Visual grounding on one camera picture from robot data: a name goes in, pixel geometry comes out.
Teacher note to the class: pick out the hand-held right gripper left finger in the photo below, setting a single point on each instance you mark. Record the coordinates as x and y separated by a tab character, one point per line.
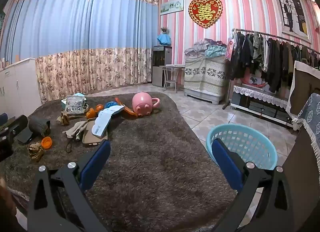
96	164

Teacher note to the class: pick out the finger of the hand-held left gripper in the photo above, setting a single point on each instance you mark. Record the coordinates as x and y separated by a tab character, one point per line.
18	124

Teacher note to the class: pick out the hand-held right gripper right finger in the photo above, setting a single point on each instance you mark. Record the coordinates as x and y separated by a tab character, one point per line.
225	164

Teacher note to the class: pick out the light blue plastic basket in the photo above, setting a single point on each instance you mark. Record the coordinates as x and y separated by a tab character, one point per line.
250	141

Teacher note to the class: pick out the printed tissue bag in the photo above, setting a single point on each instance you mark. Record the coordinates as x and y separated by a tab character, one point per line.
73	106

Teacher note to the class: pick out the orange striped snack wrapper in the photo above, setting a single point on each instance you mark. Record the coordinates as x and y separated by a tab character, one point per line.
130	112

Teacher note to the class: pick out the flat black phone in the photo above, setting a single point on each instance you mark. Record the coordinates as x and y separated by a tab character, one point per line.
25	136

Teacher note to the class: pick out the black cup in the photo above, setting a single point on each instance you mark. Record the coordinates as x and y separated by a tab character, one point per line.
38	125

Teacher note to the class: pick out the brown phone case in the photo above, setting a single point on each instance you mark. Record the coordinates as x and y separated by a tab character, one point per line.
87	139

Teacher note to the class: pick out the orange bottle cap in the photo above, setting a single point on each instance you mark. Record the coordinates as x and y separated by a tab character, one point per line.
46	143

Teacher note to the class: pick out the white cabinet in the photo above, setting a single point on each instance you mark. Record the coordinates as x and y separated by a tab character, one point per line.
22	84

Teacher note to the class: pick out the beige cloth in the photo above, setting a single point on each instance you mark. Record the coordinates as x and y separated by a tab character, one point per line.
75	129

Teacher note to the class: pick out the white paper envelope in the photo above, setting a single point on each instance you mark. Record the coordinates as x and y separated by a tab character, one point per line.
102	121

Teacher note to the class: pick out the orange plastic toy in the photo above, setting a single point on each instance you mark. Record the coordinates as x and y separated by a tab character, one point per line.
91	113

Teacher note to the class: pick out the brown shaggy rug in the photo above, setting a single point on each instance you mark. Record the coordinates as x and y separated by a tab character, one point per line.
150	151

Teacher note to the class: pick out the small blue ball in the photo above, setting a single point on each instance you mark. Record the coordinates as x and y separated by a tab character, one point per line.
108	104

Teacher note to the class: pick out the low glass cabinet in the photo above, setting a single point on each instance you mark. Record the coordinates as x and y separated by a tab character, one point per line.
260	111

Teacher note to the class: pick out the blue face mask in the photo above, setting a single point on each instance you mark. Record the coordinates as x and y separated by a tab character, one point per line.
79	95

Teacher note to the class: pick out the brown wooden cabinet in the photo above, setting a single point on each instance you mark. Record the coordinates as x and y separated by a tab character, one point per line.
300	167

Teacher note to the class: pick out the pink pig watering can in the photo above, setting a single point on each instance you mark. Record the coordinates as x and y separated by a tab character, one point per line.
142	101

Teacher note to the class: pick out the white lace cloth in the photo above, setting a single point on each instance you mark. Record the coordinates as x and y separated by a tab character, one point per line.
262	94

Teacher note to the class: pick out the cabinet with patterned cloth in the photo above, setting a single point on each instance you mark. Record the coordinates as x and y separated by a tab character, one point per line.
205	76

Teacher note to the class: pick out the blue patterned fringed cloth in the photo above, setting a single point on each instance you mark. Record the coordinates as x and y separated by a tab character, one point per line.
310	114

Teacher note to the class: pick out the blue floral curtain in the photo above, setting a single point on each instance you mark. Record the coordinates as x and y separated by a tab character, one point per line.
75	34

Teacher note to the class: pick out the small round table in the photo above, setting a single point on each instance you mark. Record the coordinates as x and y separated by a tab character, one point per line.
172	66

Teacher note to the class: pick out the row of hanging clothes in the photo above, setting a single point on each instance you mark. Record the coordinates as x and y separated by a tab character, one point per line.
250	54

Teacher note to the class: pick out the pink hanging bag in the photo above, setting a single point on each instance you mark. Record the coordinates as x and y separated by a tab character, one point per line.
228	49

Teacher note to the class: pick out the pile of folded clothes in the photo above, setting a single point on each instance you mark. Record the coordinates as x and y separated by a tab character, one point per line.
212	49

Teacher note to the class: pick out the grey water dispenser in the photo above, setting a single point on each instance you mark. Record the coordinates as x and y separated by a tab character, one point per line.
160	64

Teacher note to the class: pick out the beige cloth covered furniture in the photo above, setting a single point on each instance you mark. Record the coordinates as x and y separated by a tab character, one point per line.
307	69

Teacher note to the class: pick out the metal clothes rack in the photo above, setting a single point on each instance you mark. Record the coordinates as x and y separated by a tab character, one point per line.
275	36

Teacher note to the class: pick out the blue cloth cover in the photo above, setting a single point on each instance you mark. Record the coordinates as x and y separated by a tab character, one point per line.
163	39

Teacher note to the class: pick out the red heart wall decoration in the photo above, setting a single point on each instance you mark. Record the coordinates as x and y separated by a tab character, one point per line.
205	11

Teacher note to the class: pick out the wall poster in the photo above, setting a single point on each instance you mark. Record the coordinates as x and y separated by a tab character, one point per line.
290	14

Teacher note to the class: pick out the small wall picture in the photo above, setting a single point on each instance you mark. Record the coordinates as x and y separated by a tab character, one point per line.
172	6

